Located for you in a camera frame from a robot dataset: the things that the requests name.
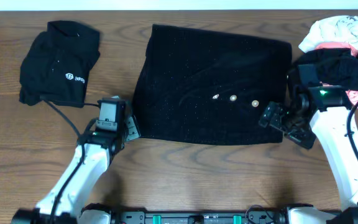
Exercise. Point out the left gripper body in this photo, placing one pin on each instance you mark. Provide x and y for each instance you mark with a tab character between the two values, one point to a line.
120	134

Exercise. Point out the pink and white garment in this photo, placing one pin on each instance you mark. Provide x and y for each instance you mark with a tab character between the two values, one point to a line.
331	33

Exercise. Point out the dark navy crumpled garment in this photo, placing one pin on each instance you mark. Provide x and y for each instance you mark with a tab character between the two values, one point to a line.
333	66

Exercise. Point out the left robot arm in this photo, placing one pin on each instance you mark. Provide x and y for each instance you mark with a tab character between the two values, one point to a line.
66	202

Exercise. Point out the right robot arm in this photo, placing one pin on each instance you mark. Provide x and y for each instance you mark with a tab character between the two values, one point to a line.
322	113

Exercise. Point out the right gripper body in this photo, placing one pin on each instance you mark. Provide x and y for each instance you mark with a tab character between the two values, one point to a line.
298	128

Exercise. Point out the black velvet garment with buttons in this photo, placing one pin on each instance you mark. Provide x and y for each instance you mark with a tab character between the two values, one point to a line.
207	87

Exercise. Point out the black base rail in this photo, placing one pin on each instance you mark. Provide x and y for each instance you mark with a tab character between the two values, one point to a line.
250	216

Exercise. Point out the folded black polo shirt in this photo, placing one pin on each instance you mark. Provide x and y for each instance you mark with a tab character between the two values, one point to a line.
58	64

